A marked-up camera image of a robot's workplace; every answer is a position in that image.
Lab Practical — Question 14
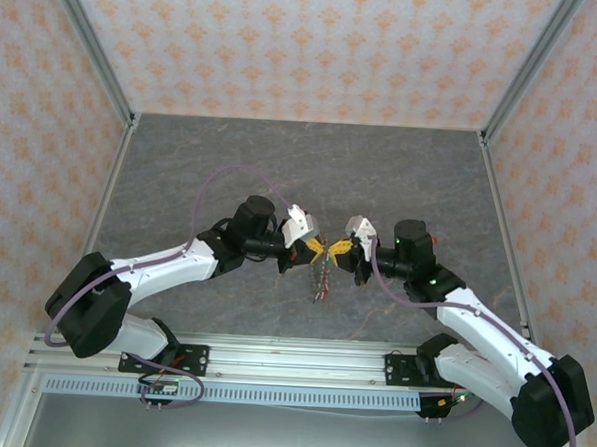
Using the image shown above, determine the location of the silver disc keyring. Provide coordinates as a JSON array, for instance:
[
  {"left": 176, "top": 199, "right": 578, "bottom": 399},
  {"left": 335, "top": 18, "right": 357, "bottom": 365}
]
[{"left": 307, "top": 256, "right": 336, "bottom": 305}]

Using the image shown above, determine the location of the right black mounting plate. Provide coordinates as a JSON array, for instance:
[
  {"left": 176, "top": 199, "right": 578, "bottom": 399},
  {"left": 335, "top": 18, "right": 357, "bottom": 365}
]
[{"left": 383, "top": 351, "right": 443, "bottom": 391}]

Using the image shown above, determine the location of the black mounting plate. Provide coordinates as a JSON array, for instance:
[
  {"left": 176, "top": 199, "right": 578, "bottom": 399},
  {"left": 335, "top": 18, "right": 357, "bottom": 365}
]
[
  {"left": 117, "top": 340, "right": 211, "bottom": 379},
  {"left": 383, "top": 351, "right": 443, "bottom": 391}
]

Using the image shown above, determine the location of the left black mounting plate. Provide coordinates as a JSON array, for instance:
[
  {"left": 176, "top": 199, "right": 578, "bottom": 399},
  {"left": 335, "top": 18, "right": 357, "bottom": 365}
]
[{"left": 117, "top": 340, "right": 211, "bottom": 379}]

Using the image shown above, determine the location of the right controller circuit board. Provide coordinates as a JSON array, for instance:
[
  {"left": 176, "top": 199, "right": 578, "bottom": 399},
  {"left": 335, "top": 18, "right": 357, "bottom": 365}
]
[{"left": 436, "top": 389, "right": 477, "bottom": 410}]

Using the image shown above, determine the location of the controller circuit board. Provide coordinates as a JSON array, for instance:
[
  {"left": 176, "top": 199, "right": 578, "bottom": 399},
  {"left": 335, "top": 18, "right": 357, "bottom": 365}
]
[
  {"left": 136, "top": 372, "right": 181, "bottom": 397},
  {"left": 436, "top": 389, "right": 477, "bottom": 410}
]

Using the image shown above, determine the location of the grey metal lower panel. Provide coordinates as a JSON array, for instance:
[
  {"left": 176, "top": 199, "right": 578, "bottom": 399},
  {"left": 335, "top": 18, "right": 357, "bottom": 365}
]
[{"left": 20, "top": 391, "right": 570, "bottom": 447}]

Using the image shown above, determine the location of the left controller circuit board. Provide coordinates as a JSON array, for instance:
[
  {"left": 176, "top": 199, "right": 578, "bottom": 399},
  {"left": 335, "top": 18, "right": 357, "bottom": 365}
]
[{"left": 136, "top": 372, "right": 181, "bottom": 397}]

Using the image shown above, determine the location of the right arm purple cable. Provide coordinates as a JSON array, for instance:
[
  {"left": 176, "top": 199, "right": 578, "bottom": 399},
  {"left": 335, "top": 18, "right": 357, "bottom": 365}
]
[{"left": 359, "top": 236, "right": 589, "bottom": 447}]

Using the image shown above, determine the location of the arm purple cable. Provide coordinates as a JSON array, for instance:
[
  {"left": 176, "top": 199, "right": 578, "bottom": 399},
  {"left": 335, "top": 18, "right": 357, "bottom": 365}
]
[
  {"left": 42, "top": 155, "right": 297, "bottom": 415},
  {"left": 359, "top": 236, "right": 589, "bottom": 447}
]

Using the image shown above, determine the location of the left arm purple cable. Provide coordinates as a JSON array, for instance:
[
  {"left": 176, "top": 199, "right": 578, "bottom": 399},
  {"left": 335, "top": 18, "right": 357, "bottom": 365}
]
[{"left": 42, "top": 155, "right": 297, "bottom": 415}]

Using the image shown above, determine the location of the aluminium table edge rail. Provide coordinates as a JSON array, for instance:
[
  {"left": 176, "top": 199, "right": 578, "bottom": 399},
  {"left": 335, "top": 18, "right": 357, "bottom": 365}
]
[
  {"left": 49, "top": 113, "right": 141, "bottom": 337},
  {"left": 465, "top": 131, "right": 543, "bottom": 347}
]

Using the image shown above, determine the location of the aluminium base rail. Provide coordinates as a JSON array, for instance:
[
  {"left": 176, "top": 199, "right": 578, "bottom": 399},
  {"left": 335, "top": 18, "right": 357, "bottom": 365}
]
[{"left": 22, "top": 322, "right": 523, "bottom": 397}]

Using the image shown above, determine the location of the white slotted cable duct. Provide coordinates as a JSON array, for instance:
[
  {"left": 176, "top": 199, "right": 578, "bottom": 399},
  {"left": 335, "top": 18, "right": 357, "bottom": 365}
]
[{"left": 42, "top": 373, "right": 424, "bottom": 415}]

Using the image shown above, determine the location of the aluminium frame post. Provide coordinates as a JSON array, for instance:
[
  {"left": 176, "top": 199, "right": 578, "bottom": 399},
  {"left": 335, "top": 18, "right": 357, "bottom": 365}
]
[
  {"left": 477, "top": 0, "right": 585, "bottom": 154},
  {"left": 35, "top": 0, "right": 144, "bottom": 131}
]

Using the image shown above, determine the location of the aluminium frame leg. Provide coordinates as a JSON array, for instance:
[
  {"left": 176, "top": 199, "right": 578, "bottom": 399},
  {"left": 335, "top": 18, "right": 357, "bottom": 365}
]
[{"left": 0, "top": 367, "right": 46, "bottom": 447}]

